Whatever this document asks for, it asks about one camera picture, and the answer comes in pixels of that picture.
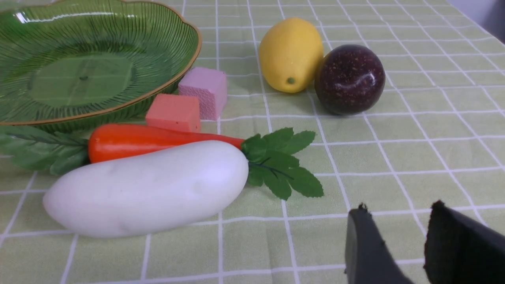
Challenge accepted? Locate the dark purple passion fruit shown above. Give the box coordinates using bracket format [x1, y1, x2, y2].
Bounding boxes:
[314, 44, 386, 116]

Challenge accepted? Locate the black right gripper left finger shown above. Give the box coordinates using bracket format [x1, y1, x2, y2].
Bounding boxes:
[344, 203, 412, 284]

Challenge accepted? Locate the yellow toy lemon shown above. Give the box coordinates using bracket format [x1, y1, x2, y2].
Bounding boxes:
[258, 17, 324, 93]

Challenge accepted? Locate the salmon foam cube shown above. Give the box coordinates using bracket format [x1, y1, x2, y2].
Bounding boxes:
[145, 94, 201, 133]

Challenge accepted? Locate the orange toy carrot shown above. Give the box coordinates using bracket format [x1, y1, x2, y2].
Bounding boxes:
[1, 123, 243, 176]

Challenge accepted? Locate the white toy radish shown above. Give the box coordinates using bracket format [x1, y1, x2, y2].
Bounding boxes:
[43, 127, 324, 238]

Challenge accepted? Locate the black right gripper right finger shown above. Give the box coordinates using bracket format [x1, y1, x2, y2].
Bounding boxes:
[424, 201, 505, 284]

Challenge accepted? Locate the green glass leaf plate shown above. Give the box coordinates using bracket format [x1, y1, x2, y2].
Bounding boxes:
[1, 0, 202, 132]

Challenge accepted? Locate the pink foam cube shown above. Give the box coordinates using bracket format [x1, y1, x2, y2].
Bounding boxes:
[178, 67, 228, 121]

